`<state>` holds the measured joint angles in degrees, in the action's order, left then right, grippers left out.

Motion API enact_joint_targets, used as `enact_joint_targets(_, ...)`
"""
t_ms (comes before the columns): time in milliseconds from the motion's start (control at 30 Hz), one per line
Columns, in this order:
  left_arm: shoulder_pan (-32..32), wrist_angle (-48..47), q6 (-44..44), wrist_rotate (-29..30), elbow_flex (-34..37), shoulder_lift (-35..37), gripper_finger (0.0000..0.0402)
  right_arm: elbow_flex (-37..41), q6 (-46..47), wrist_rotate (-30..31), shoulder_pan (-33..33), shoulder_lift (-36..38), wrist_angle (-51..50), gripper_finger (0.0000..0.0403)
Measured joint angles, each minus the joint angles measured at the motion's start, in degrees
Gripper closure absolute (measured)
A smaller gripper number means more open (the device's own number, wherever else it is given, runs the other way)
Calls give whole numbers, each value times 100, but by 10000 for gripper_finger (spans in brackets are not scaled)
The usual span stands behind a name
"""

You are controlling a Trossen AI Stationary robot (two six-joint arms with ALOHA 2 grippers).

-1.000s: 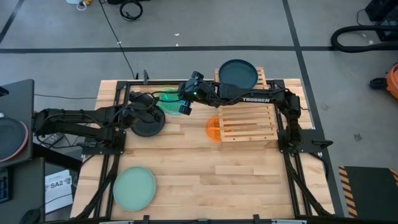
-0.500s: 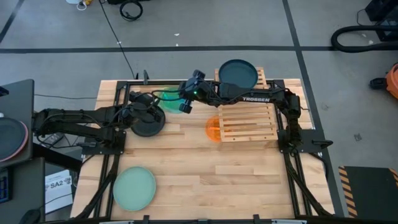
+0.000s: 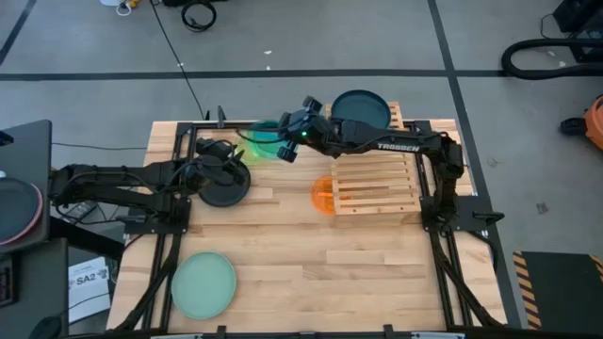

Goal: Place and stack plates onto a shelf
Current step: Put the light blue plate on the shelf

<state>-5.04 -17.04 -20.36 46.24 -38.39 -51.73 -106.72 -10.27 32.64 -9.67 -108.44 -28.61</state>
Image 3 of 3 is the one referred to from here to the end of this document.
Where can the dark teal plate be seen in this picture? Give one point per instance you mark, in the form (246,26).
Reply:
(360,106)

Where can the mint green plate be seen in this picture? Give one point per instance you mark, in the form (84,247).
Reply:
(203,285)

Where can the black table clamp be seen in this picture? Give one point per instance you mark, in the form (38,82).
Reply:
(388,331)
(220,115)
(221,332)

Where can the dark grey side desk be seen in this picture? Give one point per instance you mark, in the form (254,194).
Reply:
(28,150)

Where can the black vacuum foot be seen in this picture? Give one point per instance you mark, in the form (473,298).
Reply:
(572,126)

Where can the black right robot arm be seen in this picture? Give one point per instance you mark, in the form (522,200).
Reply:
(405,141)

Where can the black power adapter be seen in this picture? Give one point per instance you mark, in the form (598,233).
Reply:
(80,212)

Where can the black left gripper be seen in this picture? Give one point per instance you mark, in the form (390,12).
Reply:
(207,172)

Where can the orange vacuum cleaner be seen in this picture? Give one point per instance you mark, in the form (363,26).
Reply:
(596,122)

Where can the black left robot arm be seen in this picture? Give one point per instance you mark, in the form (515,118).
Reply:
(118,186)

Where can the black equipment case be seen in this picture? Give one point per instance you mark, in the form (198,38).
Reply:
(581,16)

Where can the round black red-rimmed pad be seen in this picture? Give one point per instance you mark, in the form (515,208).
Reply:
(16,209)

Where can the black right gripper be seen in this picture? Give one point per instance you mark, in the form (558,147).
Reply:
(311,132)

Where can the slatted wooden shelf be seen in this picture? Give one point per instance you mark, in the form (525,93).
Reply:
(377,183)

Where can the black aluminium rig frame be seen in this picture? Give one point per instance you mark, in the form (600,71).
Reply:
(231,125)

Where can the black keyboard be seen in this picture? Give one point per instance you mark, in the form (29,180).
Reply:
(4,287)

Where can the black hazard-striped mat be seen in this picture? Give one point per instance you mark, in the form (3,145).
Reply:
(560,289)

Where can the white printed paper sheet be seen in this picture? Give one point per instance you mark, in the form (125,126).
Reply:
(89,292)

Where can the translucent teal plate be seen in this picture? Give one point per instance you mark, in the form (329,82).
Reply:
(266,141)

